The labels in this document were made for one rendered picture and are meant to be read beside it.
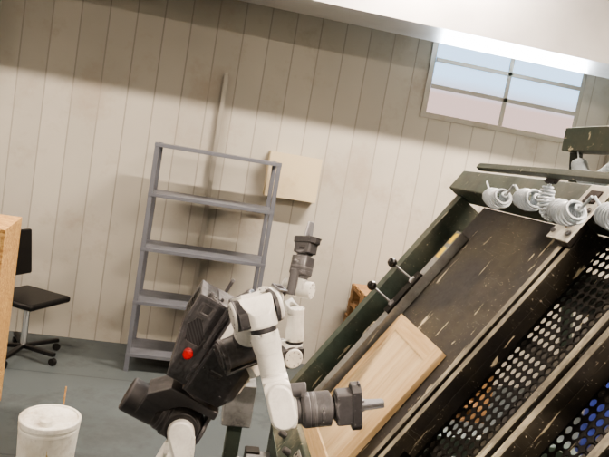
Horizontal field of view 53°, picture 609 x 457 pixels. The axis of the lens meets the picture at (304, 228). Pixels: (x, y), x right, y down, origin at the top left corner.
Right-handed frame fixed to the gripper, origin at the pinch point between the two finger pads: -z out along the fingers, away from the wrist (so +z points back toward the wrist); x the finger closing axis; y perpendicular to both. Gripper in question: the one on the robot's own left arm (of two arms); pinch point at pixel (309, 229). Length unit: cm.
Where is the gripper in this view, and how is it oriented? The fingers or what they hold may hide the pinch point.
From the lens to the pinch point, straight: 235.3
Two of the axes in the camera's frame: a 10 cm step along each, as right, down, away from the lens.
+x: 6.8, 0.2, -7.3
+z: -2.0, 9.6, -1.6
